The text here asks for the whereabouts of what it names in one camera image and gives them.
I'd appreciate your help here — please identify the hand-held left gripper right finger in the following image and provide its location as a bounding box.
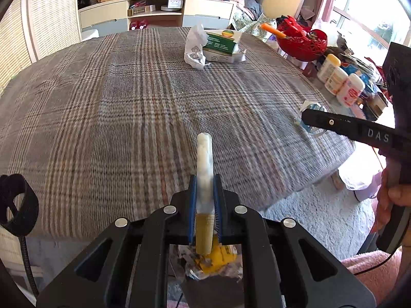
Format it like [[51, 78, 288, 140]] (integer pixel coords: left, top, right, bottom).
[[212, 176, 376, 308]]

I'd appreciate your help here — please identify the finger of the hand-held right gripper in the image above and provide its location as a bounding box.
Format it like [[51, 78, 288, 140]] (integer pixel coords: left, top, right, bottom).
[[301, 108, 400, 151]]

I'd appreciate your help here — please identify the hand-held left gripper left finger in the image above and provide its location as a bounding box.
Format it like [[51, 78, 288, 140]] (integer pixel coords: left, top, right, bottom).
[[36, 175, 197, 308]]

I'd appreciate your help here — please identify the clear tube with yellow cap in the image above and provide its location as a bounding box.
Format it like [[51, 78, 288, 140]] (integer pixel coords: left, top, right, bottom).
[[195, 132, 215, 255]]

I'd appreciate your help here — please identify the yellow paper bag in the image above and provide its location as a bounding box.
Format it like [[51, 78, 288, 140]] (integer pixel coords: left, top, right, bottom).
[[199, 245, 239, 275]]

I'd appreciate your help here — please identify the clear plastic wrap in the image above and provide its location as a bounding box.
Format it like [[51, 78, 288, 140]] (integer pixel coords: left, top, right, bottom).
[[172, 245, 245, 281]]

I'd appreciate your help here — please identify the dark trash bin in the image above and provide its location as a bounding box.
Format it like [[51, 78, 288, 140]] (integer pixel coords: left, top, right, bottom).
[[169, 244, 246, 308]]

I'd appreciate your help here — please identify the person's right hand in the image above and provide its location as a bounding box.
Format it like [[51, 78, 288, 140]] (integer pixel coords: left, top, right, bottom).
[[374, 170, 411, 233]]

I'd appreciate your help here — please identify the dark jar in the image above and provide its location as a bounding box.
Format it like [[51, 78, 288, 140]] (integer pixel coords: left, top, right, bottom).
[[366, 91, 389, 119]]

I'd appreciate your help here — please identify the white bottle pink label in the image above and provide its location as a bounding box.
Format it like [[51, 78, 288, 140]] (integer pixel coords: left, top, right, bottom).
[[337, 73, 366, 108]]

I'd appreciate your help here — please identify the blue packet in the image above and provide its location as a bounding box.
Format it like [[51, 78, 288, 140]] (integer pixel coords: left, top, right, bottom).
[[342, 64, 376, 94]]

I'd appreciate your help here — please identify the white bottle orange label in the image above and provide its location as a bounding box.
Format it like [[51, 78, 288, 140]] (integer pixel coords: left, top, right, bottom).
[[325, 67, 349, 95]]

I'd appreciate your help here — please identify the pale pink plastic bag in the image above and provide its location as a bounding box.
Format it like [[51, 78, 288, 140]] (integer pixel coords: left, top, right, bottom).
[[337, 163, 384, 199]]

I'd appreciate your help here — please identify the white bottle with yellow cap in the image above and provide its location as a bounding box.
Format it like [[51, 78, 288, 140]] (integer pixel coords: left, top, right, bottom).
[[317, 53, 341, 84]]

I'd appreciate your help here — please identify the red plastic basket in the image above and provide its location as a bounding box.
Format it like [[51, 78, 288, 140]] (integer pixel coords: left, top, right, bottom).
[[276, 15, 328, 61]]

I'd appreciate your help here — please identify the window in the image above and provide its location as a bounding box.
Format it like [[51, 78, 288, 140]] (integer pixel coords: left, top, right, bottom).
[[334, 0, 411, 49]]

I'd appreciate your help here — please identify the orange carrot toy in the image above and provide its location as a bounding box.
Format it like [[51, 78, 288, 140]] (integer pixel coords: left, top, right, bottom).
[[260, 23, 286, 37]]

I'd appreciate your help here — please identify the plaid blanket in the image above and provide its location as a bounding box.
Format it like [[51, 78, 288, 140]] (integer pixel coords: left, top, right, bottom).
[[0, 27, 357, 239]]

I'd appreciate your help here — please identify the floral cloth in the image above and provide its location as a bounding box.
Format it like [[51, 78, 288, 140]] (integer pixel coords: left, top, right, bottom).
[[231, 9, 278, 39]]

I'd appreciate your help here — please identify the white and green cardboard box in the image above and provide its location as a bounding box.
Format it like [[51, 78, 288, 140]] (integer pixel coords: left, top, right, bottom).
[[202, 29, 247, 64]]

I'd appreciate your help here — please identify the crumpled white paper bag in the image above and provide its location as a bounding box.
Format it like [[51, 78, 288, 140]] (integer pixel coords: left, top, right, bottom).
[[184, 22, 211, 70]]

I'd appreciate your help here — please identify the dark clothes pile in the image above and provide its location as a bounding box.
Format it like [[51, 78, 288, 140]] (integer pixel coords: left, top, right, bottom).
[[231, 0, 264, 20]]

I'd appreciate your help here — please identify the pink fleece clothing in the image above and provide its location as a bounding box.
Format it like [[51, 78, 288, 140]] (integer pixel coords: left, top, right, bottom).
[[342, 250, 403, 308]]

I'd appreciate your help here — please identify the beige television cabinet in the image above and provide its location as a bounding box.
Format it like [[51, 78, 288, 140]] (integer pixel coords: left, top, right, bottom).
[[78, 0, 237, 37]]

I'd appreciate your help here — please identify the woven panel sliding door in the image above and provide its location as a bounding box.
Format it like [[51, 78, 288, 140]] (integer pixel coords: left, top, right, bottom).
[[21, 0, 81, 61], [0, 0, 33, 97]]

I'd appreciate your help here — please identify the black velcro strap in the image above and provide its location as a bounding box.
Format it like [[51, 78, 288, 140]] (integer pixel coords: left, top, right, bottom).
[[0, 174, 40, 236]]

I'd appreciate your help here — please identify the black braided cable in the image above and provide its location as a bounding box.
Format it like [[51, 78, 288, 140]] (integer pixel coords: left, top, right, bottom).
[[18, 235, 41, 296]]

